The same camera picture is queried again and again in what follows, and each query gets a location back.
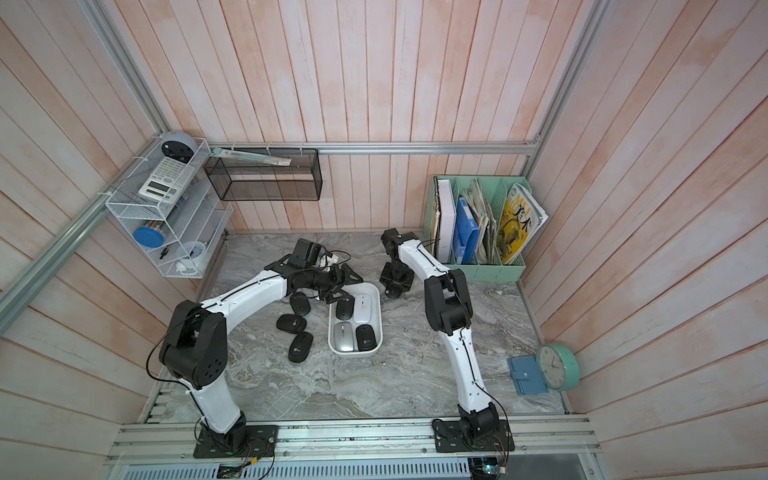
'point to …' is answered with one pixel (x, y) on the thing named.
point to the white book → (447, 229)
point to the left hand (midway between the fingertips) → (356, 289)
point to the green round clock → (557, 366)
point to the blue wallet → (527, 375)
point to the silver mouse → (343, 337)
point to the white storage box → (355, 324)
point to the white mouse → (362, 308)
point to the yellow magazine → (521, 218)
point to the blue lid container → (149, 237)
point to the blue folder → (465, 235)
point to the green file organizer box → (494, 188)
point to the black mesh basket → (243, 181)
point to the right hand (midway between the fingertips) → (391, 284)
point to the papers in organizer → (486, 236)
